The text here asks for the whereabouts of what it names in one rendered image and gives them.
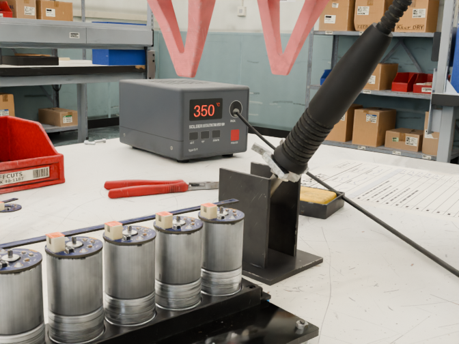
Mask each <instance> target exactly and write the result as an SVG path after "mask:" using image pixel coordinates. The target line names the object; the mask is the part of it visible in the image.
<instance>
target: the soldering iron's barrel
mask: <svg viewBox="0 0 459 344"><path fill-rule="evenodd" d="M270 179H271V190H270V197H271V196H272V195H273V193H274V192H275V191H276V189H277V188H278V186H279V185H280V183H282V181H285V182H287V181H288V180H287V179H282V180H281V179H280V178H279V177H278V175H276V174H274V173H273V175H272V176H271V177H270Z"/></svg>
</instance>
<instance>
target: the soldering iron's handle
mask: <svg viewBox="0 0 459 344"><path fill-rule="evenodd" d="M392 3H393V5H390V6H389V8H388V9H389V10H387V11H386V12H385V16H382V18H381V19H380V20H381V21H380V22H378V23H372V24H371V25H370V26H369V27H368V28H367V29H366V30H365V31H364V32H363V33H362V34H361V35H360V36H359V38H358V39H357V40H356V42H355V43H354V44H353V45H352V46H351V47H350V48H349V49H348V51H347V52H346V53H345V54H344V56H343V57H342V58H341V59H340V60H339V61H338V62H337V63H336V65H335V67H334V68H333V69H332V70H331V72H330V74H329V75H328V76H327V78H326V79H325V81H324V82H323V84H322V85H321V86H320V88H319V90H318V91H317V92H316V94H315V95H314V97H313V98H312V99H311V101H310V102H309V107H308V108H306V109H305V112H304V113H303V114H302V115H301V117H300V119H299V120H298V121H297V123H296V125H295V126H294V127H293V129H292V130H291V132H290V133H289V135H288V136H287V138H286V139H285V141H284V142H283V143H282V145H278V146H277V147H276V148H275V150H274V152H273V154H274V157H275V160H276V161H277V162H278V163H279V164H280V165H281V166H282V167H283V168H284V169H286V170H288V171H290V172H292V173H297V174H302V173H304V172H305V171H306V169H307V168H308V162H309V160H310V159H311V157H312V156H313V155H314V154H315V153H316V151H317V150H318V148H319V147H320V146H321V144H322V143H323V141H324V140H325V139H326V138H327V136H328V135H329V133H330V132H331V131H332V129H333V128H334V125H335V124H337V123H338V122H339V121H340V120H341V118H342V117H343V116H344V114H345V113H346V111H347V110H348V109H349V108H350V106H351V105H352V103H353V102H354V101H355V99H356V98H357V96H358V95H359V94H360V93H361V91H362V90H363V88H364V87H365V86H366V84H367V82H368V81H369V79H370V77H371V75H372V74H373V72H374V71H375V69H376V67H377V65H378V63H379V62H380V60H381V59H382V57H383V55H384V54H385V51H386V50H387V48H388V46H389V45H390V43H391V40H392V37H393V34H392V33H391V31H392V29H393V28H394V27H395V26H396V23H398V22H399V20H400V17H402V16H403V15H404V12H405V11H407V9H408V6H409V5H411V3H412V0H393V2H392Z"/></svg>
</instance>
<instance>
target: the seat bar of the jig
mask: <svg viewBox="0 0 459 344"><path fill-rule="evenodd" d="M260 300H261V287H260V286H259V285H256V284H255V283H252V282H251V281H248V280H247V279H245V278H243V277H242V280H241V290H240V291H239V292H238V293H235V294H233V295H229V296H211V295H208V294H204V293H202V292H201V303H200V304H199V305H198V306H196V307H194V308H191V309H187V310H181V311H173V310H167V309H162V308H160V307H158V306H156V305H155V318H154V319H153V320H152V321H150V322H148V323H146V324H143V325H140V326H130V327H124V326H115V325H113V324H110V323H108V322H107V321H105V308H104V334H103V335H102V336H101V337H99V338H98V339H96V340H94V341H92V342H89V343H84V344H151V343H153V342H156V341H159V340H161V339H165V338H167V337H169V336H173V335H175V334H178V333H181V332H184V331H186V330H190V329H192V328H195V327H198V326H200V325H203V324H207V323H209V322H211V321H214V320H217V319H220V318H222V317H225V316H228V315H231V314H234V313H237V312H239V311H242V310H245V309H248V308H251V307H252V306H256V305H259V304H260ZM45 341H46V344H59V343H55V342H53V341H52V340H50V339H49V337H48V323H47V324H45Z"/></svg>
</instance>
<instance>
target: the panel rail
mask: <svg viewBox="0 0 459 344"><path fill-rule="evenodd" d="M233 203H239V200H236V199H229V200H225V201H219V202H215V203H212V204H215V205H217V207H220V206H224V205H229V204H233ZM200 210H201V206H200V205H198V206H194V207H188V208H183V209H179V210H173V211H169V213H171V214H172V215H173V216H175V215H179V214H185V213H189V212H196V211H200ZM155 219H156V214H152V215H148V216H142V217H137V218H131V219H127V220H121V221H117V222H119V223H122V226H124V225H131V224H135V223H141V222H145V221H149V220H155ZM104 229H105V224H102V225H96V226H91V227H85V228H81V229H75V230H70V231H64V232H60V233H62V234H64V235H65V236H64V237H70V236H74V235H81V234H84V233H91V232H94V231H100V230H104ZM40 242H46V235H43V236H39V237H35V238H29V239H24V240H18V241H14V242H8V243H3V244H0V250H3V249H9V248H16V247H19V246H26V245H30V244H36V243H40Z"/></svg>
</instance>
